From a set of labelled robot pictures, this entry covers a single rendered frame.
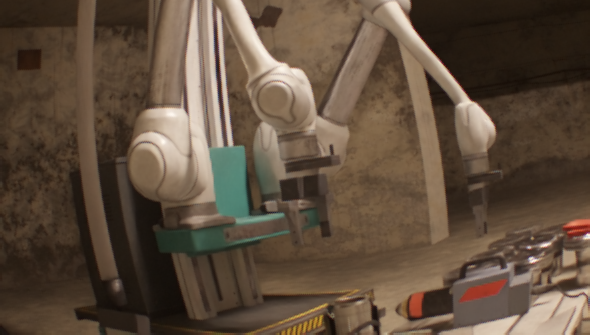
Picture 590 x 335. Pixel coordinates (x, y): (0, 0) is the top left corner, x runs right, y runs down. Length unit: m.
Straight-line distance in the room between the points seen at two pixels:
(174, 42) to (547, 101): 9.33
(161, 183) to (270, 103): 0.29
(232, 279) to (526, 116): 8.91
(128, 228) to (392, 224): 4.06
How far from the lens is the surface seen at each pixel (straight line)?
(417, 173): 5.55
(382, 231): 5.77
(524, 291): 1.84
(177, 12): 1.52
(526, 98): 10.61
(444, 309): 1.92
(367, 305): 1.51
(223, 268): 2.04
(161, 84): 1.49
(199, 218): 1.63
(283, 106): 1.38
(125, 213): 1.88
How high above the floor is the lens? 0.68
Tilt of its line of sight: 2 degrees up
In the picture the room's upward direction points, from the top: 9 degrees counter-clockwise
